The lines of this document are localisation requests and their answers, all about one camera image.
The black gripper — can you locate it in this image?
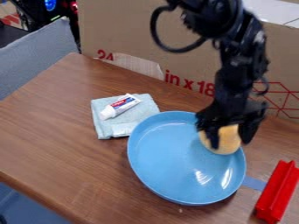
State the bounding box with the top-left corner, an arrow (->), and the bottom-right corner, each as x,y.
194,78 -> 270,151

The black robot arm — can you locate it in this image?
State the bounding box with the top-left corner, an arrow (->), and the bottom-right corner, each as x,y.
162,0 -> 269,154

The brown cardboard box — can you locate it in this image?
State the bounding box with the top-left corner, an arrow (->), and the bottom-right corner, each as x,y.
78,0 -> 299,123

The blue plate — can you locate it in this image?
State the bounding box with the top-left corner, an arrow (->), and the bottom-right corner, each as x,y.
127,111 -> 247,206

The yellow ball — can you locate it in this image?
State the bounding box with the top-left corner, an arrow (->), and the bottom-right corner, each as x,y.
199,124 -> 242,155

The black machine with lights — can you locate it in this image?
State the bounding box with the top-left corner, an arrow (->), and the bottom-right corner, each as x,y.
10,0 -> 81,48

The red plastic block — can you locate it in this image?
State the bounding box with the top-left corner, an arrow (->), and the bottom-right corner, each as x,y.
255,160 -> 299,224

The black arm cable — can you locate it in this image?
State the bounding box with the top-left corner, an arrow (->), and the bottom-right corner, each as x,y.
149,3 -> 209,54

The white toothpaste tube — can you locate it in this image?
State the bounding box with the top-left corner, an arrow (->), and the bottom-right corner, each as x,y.
99,94 -> 142,121

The blue tape strip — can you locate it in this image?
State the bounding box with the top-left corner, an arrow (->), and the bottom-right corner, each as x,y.
243,176 -> 267,192

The light blue folded cloth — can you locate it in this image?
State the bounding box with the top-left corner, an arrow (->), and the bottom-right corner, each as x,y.
91,94 -> 161,139

